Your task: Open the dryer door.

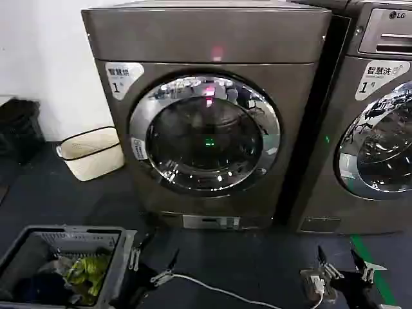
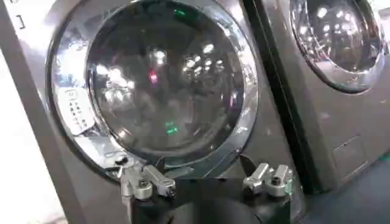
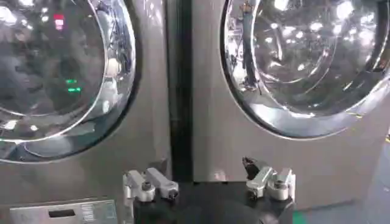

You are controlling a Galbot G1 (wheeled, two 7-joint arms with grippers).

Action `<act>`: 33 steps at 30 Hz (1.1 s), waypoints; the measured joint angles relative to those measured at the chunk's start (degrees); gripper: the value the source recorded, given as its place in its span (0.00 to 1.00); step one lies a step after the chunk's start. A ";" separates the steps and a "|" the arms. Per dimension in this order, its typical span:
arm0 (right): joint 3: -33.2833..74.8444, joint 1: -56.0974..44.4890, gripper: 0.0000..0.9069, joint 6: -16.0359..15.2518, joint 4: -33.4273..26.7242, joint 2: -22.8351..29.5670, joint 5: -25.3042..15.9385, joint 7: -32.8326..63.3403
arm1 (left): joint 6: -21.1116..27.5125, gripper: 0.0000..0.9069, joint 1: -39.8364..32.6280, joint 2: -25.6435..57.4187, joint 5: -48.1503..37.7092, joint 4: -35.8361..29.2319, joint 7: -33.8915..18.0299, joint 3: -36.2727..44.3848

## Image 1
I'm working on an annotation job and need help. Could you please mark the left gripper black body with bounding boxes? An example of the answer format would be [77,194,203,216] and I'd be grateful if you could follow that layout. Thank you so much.
[133,260,160,291]

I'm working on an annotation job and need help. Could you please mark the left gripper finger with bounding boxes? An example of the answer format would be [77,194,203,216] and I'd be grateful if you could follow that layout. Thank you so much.
[127,232,152,271]
[150,248,180,286]

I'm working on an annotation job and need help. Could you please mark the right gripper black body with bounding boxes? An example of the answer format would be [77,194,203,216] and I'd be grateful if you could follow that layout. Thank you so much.
[332,272,370,303]

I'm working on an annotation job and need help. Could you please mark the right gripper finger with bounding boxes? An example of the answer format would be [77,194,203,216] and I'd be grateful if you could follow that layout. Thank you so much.
[350,247,388,286]
[317,245,342,285]

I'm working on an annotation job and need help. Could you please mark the green floor tape strip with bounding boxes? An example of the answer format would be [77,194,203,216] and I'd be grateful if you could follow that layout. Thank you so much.
[350,234,400,309]

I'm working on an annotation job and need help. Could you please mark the yellow-green garment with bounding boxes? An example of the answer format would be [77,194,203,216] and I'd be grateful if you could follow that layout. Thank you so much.
[63,255,109,296]

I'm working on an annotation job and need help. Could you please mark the grey garment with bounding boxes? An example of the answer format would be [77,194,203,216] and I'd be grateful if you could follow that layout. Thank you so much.
[37,256,77,278]

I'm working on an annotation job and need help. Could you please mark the grey dryer with drawer panel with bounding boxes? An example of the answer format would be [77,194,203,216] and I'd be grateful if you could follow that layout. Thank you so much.
[287,0,412,236]

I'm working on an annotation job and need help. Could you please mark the dark blue garment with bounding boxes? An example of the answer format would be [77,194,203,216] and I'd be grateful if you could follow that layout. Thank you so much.
[17,272,71,306]

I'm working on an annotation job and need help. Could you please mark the cream fabric laundry bin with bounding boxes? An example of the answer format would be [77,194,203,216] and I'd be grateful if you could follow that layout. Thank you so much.
[55,126,126,182]

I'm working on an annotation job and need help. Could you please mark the grey plastic laundry basket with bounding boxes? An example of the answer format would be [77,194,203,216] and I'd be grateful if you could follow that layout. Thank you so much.
[0,225,138,309]

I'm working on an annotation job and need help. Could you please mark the round chrome-rimmed glass door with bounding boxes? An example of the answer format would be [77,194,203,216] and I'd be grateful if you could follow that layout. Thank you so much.
[333,80,412,201]

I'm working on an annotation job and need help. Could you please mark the round glass dryer door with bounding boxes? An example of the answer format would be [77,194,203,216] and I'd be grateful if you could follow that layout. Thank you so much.
[127,72,281,198]

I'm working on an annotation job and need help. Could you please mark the black plastic crate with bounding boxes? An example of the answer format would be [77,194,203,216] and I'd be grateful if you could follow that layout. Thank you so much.
[0,98,46,165]

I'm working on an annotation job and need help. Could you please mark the grey front-load dryer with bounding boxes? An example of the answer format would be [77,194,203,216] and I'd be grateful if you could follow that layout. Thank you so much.
[80,5,333,231]

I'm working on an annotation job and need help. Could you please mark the white cable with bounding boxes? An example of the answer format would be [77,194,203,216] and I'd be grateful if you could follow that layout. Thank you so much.
[173,273,323,309]

